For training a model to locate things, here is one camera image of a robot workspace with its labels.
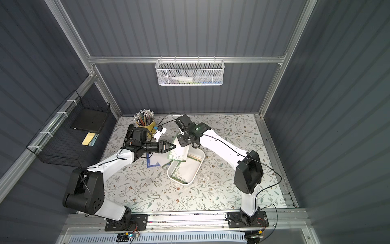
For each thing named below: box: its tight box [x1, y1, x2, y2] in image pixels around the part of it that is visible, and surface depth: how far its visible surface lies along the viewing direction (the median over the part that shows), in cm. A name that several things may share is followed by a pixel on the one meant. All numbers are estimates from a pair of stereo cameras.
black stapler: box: [122, 123, 135, 145], surface depth 107 cm
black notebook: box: [70, 107, 108, 133], surface depth 81 cm
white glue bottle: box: [172, 76, 193, 83], surface depth 93 cm
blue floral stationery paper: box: [146, 151, 172, 169], surface depth 95 cm
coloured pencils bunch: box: [133, 108, 154, 127], surface depth 99 cm
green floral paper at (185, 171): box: [170, 153, 203, 184], surface depth 92 cm
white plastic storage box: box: [167, 146, 206, 187], surface depth 92 cm
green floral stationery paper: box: [167, 132, 190, 162], surface depth 81 cm
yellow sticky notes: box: [80, 132, 96, 146], surface depth 77 cm
